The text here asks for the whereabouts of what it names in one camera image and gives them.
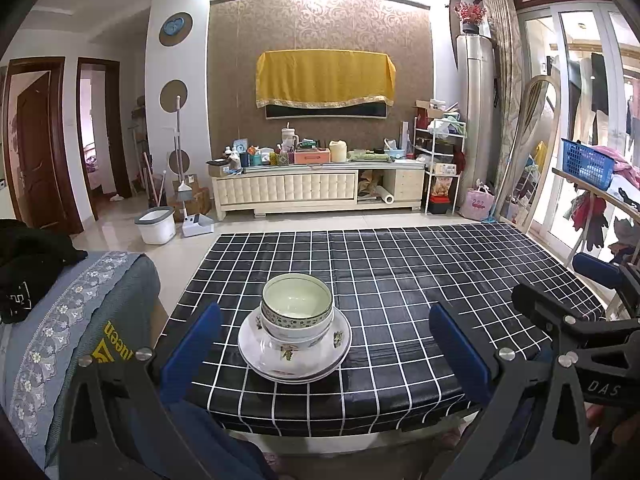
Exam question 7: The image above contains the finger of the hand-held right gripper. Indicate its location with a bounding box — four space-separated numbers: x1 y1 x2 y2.
574 253 640 311
512 284 640 356

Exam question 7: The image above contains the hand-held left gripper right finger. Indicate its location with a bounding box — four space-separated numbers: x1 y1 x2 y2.
429 302 593 480

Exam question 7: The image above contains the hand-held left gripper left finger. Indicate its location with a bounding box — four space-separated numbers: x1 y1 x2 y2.
57 302 223 480

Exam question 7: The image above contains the white bowl with pink flowers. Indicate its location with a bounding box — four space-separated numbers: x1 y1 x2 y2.
260 310 334 351

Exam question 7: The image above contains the green patterned bowl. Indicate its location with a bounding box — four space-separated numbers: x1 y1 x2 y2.
261 273 333 331

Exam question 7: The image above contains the white plate with plant print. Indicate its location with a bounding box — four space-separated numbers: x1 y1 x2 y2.
238 306 353 378

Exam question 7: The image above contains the person's right hand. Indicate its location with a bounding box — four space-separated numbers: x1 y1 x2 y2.
592 405 640 461

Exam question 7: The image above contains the red hanging garment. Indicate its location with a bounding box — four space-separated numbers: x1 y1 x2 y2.
570 195 608 251

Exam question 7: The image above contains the wooden clothes drying rack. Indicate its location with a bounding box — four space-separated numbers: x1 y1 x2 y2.
552 167 640 271

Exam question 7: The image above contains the person's left leg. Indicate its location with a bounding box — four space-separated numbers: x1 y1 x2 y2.
165 400 281 480

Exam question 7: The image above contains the black checked tablecloth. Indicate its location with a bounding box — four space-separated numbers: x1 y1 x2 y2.
155 224 606 438

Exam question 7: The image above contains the blue plastic basket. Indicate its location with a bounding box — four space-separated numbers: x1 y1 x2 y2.
560 138 615 191

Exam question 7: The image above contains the pink tote bag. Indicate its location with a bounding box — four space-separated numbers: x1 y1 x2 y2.
466 184 496 222

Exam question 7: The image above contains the white dustpan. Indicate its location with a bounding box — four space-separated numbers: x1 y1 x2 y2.
181 212 216 238

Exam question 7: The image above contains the grey-blue embroidered sofa cover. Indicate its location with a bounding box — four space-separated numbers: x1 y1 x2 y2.
0 250 161 471

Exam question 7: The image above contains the white arched standing mirror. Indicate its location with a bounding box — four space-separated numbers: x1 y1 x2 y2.
500 74 562 241

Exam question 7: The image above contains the white mop bucket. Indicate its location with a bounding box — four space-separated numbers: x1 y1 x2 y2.
134 206 177 246

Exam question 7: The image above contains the brown cardboard box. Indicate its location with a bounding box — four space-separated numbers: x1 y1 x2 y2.
167 187 213 221

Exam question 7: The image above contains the white metal shelf rack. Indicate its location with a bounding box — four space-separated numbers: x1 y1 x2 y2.
412 117 467 216

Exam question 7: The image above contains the glass sliding door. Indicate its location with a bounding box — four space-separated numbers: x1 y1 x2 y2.
520 2 640 251

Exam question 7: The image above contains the cream television cabinet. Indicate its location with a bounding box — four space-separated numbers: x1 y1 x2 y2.
211 160 426 221

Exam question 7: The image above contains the black garment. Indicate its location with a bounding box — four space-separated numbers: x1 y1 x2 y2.
0 219 88 325

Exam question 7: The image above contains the silver standing air conditioner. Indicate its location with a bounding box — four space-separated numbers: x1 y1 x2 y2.
456 34 498 211

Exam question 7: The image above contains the beige patterned curtain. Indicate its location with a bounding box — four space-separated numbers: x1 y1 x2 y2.
482 0 523 211

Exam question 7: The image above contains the brown wooden door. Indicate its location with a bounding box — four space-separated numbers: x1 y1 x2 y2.
5 57 81 233

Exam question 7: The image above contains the vase with red flowers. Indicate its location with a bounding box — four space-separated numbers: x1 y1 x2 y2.
454 1 488 36

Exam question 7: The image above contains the yellow television cover cloth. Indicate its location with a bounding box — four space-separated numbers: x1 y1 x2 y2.
256 50 396 109

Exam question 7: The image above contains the white long-handled broom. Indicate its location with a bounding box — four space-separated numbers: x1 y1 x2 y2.
167 95 193 221

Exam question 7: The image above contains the round brown wall panel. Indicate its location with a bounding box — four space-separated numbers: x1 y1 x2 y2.
160 79 188 111
167 149 191 176

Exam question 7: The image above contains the brown door frame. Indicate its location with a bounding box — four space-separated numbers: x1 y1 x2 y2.
76 57 132 221

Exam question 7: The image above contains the wall-mounted television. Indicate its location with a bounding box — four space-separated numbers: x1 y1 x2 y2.
265 100 388 121

